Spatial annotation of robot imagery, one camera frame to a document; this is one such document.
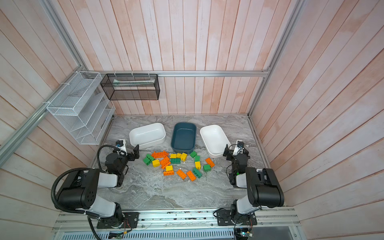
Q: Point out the left white bin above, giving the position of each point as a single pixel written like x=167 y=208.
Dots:
x=148 y=135

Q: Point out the white wire shelf rack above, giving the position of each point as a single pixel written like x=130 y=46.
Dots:
x=83 y=110

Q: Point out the dark green flat lego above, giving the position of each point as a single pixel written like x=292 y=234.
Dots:
x=176 y=161

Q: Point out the yellow lego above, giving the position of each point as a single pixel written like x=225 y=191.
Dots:
x=169 y=168

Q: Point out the dark teal bin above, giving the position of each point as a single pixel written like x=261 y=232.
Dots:
x=184 y=137

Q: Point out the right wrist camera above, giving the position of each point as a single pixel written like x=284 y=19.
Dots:
x=239 y=148

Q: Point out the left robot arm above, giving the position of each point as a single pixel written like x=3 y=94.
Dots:
x=76 y=191

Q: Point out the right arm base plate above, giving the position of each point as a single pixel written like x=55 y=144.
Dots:
x=230 y=218

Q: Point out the long orange lego plate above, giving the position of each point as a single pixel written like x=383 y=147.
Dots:
x=159 y=155

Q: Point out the right white bin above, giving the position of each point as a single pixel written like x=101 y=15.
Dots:
x=215 y=140

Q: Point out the aluminium front rail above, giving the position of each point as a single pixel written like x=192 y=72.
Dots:
x=168 y=219

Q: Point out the black mesh basket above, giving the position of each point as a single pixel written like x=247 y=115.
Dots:
x=131 y=87

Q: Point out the green long lego brick lower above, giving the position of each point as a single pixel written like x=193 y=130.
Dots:
x=197 y=173

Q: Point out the white bin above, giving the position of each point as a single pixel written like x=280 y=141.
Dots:
x=215 y=140
x=148 y=135

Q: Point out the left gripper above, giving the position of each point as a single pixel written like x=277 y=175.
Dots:
x=130 y=154

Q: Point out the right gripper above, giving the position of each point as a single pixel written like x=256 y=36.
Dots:
x=231 y=154

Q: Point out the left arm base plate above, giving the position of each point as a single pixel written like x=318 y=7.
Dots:
x=128 y=220

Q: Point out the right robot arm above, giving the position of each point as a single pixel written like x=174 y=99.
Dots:
x=263 y=188

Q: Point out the orange lego brick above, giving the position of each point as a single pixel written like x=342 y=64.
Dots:
x=168 y=173
x=181 y=174
x=191 y=176
x=165 y=162
x=210 y=162

